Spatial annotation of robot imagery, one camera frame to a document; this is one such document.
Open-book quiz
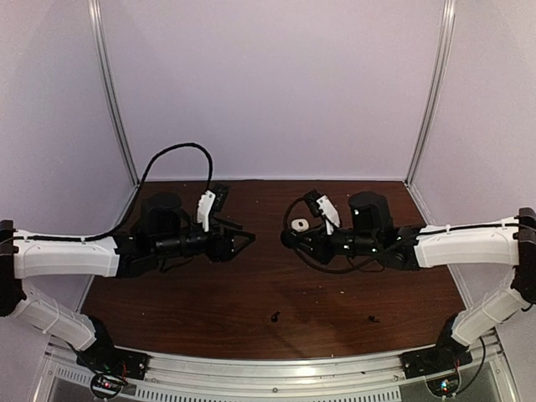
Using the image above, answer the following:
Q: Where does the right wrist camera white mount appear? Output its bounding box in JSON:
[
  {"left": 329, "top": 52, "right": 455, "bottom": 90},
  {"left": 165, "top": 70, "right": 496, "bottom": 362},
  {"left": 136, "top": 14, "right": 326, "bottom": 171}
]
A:
[{"left": 304, "top": 190, "right": 341, "bottom": 235}]

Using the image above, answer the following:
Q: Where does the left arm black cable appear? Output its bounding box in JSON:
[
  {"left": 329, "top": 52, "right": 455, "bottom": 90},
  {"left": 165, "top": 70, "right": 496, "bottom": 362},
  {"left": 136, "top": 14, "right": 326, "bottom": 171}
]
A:
[{"left": 12, "top": 143, "right": 214, "bottom": 244}]

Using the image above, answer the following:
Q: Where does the white earbud charging case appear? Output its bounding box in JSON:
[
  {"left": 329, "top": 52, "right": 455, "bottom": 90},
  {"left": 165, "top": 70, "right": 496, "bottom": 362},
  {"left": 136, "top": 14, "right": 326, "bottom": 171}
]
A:
[{"left": 291, "top": 218, "right": 310, "bottom": 233}]

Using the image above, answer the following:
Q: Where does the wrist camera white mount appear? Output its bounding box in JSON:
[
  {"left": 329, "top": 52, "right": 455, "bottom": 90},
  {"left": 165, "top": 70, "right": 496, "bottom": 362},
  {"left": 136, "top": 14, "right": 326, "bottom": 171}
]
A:
[
  {"left": 195, "top": 183, "right": 229, "bottom": 232},
  {"left": 304, "top": 190, "right": 341, "bottom": 235}
]

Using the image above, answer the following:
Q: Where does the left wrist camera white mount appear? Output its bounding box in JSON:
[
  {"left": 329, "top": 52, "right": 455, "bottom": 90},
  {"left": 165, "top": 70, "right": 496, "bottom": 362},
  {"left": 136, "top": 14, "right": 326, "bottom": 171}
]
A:
[{"left": 195, "top": 183, "right": 229, "bottom": 232}]

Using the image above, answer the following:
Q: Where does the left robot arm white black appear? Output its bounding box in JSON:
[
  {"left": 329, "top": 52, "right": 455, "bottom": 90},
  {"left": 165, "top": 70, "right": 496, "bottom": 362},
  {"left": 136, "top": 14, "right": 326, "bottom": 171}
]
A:
[{"left": 1, "top": 187, "right": 255, "bottom": 372}]

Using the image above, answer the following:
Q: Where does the front aluminium rail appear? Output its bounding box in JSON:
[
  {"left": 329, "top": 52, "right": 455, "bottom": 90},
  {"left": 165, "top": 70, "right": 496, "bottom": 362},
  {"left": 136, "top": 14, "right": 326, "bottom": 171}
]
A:
[{"left": 39, "top": 330, "right": 512, "bottom": 402}]

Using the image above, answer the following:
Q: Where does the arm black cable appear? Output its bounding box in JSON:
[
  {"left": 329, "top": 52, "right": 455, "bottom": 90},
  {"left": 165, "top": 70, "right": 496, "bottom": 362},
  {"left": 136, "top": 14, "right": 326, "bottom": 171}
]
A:
[
  {"left": 12, "top": 143, "right": 214, "bottom": 244},
  {"left": 282, "top": 196, "right": 403, "bottom": 276}
]

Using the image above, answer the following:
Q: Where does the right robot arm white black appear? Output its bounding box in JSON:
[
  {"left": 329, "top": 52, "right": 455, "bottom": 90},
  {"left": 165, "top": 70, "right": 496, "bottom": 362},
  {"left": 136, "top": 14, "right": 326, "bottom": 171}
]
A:
[{"left": 281, "top": 191, "right": 535, "bottom": 370}]

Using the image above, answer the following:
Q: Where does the right circuit board with leds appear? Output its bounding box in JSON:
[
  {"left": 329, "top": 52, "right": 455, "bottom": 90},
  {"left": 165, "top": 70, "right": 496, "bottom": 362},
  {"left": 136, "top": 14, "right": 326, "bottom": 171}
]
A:
[{"left": 426, "top": 374, "right": 461, "bottom": 399}]

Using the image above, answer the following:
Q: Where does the left aluminium frame post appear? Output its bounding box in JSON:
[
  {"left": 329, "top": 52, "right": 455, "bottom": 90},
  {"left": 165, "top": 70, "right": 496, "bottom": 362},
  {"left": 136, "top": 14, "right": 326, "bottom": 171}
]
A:
[{"left": 87, "top": 0, "right": 139, "bottom": 187}]

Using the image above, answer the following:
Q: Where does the left circuit board with leds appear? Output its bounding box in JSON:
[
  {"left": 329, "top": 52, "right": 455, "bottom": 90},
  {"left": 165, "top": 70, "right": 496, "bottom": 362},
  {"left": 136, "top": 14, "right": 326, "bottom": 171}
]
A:
[{"left": 90, "top": 374, "right": 127, "bottom": 399}]

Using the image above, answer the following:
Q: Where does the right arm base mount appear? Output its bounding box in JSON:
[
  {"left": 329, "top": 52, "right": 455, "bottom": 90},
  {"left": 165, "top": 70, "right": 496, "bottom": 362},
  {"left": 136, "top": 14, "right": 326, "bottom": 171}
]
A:
[{"left": 400, "top": 346, "right": 472, "bottom": 379}]

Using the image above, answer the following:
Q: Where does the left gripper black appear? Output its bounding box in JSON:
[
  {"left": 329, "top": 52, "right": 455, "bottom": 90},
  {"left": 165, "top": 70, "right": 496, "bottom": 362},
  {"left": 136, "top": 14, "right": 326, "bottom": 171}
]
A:
[{"left": 153, "top": 214, "right": 255, "bottom": 262}]

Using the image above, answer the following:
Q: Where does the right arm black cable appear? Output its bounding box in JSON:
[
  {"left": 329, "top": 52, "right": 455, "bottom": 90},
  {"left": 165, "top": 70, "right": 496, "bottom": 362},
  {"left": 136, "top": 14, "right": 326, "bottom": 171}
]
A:
[{"left": 282, "top": 196, "right": 403, "bottom": 276}]

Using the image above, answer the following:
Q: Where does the circuit board with leds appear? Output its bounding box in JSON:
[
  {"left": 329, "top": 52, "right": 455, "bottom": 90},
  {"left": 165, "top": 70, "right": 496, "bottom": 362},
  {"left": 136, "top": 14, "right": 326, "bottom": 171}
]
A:
[
  {"left": 426, "top": 374, "right": 461, "bottom": 399},
  {"left": 90, "top": 374, "right": 127, "bottom": 399}
]

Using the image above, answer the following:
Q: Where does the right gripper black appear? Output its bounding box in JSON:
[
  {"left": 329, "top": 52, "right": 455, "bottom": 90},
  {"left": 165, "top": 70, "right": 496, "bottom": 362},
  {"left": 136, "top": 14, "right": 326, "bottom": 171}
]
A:
[{"left": 291, "top": 222, "right": 380, "bottom": 266}]

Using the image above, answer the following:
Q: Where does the right aluminium frame post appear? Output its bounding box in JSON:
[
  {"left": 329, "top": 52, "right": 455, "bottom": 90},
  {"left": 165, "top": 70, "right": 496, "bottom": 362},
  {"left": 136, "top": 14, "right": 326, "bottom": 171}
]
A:
[{"left": 405, "top": 0, "right": 456, "bottom": 188}]

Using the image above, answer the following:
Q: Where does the aluminium frame post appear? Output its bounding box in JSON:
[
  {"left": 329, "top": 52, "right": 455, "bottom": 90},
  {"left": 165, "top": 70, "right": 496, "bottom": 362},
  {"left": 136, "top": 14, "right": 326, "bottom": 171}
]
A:
[
  {"left": 87, "top": 0, "right": 139, "bottom": 187},
  {"left": 405, "top": 0, "right": 456, "bottom": 188}
]

